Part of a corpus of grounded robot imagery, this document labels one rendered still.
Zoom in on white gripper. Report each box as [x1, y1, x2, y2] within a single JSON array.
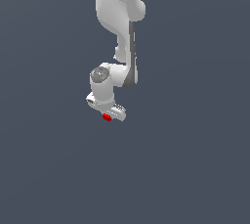
[[85, 92, 128, 122]]

